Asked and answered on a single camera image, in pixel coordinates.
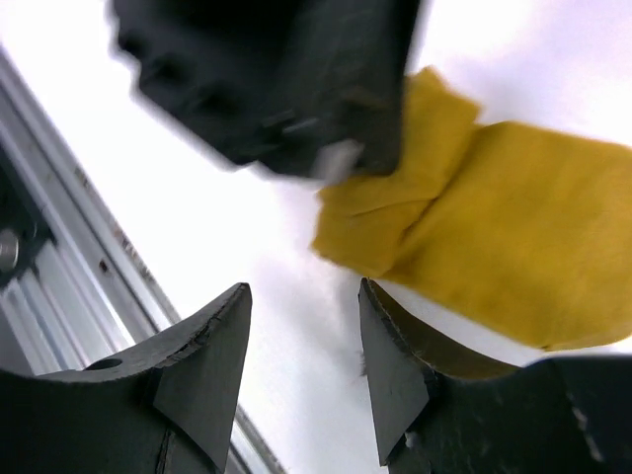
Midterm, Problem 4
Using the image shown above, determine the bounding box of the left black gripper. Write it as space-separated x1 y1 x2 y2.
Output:
111 0 421 179

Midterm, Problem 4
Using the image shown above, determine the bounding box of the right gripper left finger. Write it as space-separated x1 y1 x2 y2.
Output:
1 283 251 473

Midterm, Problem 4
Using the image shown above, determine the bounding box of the yellow bear sock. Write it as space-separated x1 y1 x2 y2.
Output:
312 67 631 351

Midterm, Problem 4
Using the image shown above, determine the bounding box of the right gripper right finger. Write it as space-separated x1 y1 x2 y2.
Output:
358 279 631 473

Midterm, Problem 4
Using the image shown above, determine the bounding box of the aluminium mounting rail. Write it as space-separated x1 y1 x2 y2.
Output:
1 58 279 473

